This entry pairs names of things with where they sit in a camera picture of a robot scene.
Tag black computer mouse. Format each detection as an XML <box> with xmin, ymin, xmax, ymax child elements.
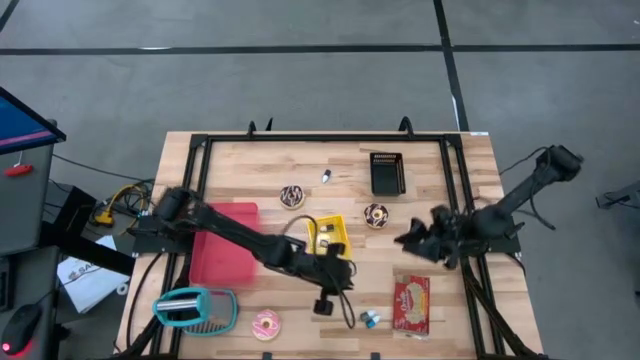
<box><xmin>0</xmin><ymin>303</ymin><xmax>44</xmax><ymax>357</ymax></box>

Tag black metal table frame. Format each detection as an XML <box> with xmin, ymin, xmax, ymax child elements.
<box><xmin>114</xmin><ymin>130</ymin><xmax>549</xmax><ymax>360</ymax></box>

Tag red snack packet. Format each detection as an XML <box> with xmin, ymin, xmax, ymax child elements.
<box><xmin>391</xmin><ymin>274</ymin><xmax>432</xmax><ymax>337</ymax></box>

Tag chocolate frosted toy donut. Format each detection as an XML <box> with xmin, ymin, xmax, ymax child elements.
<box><xmin>279</xmin><ymin>184</ymin><xmax>307</xmax><ymax>211</ymax></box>
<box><xmin>362</xmin><ymin>202</ymin><xmax>390</xmax><ymax>230</ymax></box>

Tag teal framed metal grater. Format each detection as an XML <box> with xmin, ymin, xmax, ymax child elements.
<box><xmin>151</xmin><ymin>286</ymin><xmax>239</xmax><ymax>337</ymax></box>

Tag yellow connector plug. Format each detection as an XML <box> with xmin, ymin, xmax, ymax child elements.
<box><xmin>89</xmin><ymin>208</ymin><xmax>117</xmax><ymax>229</ymax></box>

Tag pink frosted toy donut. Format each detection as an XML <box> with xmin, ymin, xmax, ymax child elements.
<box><xmin>251</xmin><ymin>308</ymin><xmax>282</xmax><ymax>342</ymax></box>

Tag red tag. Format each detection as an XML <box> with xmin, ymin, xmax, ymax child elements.
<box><xmin>3</xmin><ymin>163</ymin><xmax>34</xmax><ymax>178</ymax></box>

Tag yellow slotted plastic basket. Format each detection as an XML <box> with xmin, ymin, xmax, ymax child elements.
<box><xmin>305</xmin><ymin>214</ymin><xmax>353</xmax><ymax>262</ymax></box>

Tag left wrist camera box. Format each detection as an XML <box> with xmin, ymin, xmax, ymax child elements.
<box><xmin>313</xmin><ymin>296</ymin><xmax>335</xmax><ymax>317</ymax></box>

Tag pink plastic bin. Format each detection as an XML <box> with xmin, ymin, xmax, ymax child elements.
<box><xmin>188</xmin><ymin>201</ymin><xmax>260</xmax><ymax>288</ymax></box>

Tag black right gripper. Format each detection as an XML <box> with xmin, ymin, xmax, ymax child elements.
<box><xmin>394</xmin><ymin>204</ymin><xmax>474</xmax><ymax>264</ymax></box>

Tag black support bar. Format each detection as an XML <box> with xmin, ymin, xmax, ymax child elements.
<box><xmin>38</xmin><ymin>219</ymin><xmax>137</xmax><ymax>277</ymax></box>

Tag blue screen monitor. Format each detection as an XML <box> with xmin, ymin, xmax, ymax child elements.
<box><xmin>0</xmin><ymin>85</ymin><xmax>68</xmax><ymax>156</ymax></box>

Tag yellow cable bundle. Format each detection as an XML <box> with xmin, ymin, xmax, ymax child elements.
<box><xmin>102</xmin><ymin>180</ymin><xmax>154</xmax><ymax>216</ymax></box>

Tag black floor box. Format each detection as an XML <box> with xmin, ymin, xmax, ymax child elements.
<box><xmin>45</xmin><ymin>183</ymin><xmax>99</xmax><ymax>236</ymax></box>

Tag white printed paper bag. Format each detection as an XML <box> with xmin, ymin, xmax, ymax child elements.
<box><xmin>55</xmin><ymin>234</ymin><xmax>132</xmax><ymax>315</ymax></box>

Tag black slotted plastic tray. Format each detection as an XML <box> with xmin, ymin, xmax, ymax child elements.
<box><xmin>369</xmin><ymin>151</ymin><xmax>407</xmax><ymax>197</ymax></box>

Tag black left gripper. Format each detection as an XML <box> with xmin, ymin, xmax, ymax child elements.
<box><xmin>298</xmin><ymin>241</ymin><xmax>355</xmax><ymax>296</ymax></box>

